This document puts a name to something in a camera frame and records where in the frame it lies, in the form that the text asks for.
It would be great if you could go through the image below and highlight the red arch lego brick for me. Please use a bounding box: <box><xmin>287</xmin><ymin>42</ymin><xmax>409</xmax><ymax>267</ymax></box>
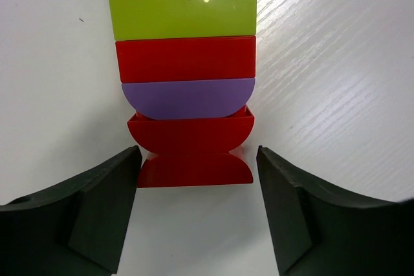
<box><xmin>127</xmin><ymin>106</ymin><xmax>255</xmax><ymax>188</ymax></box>

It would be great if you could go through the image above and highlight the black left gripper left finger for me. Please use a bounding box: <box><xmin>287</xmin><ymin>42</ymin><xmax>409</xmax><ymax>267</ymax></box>
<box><xmin>1</xmin><ymin>146</ymin><xmax>142</xmax><ymax>275</ymax></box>

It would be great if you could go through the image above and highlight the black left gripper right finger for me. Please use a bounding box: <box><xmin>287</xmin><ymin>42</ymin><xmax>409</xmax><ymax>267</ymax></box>
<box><xmin>256</xmin><ymin>146</ymin><xmax>413</xmax><ymax>275</ymax></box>

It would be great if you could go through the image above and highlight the multicolour lego tower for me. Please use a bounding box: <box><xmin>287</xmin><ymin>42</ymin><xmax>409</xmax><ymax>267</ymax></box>
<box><xmin>109</xmin><ymin>0</ymin><xmax>257</xmax><ymax>120</ymax></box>

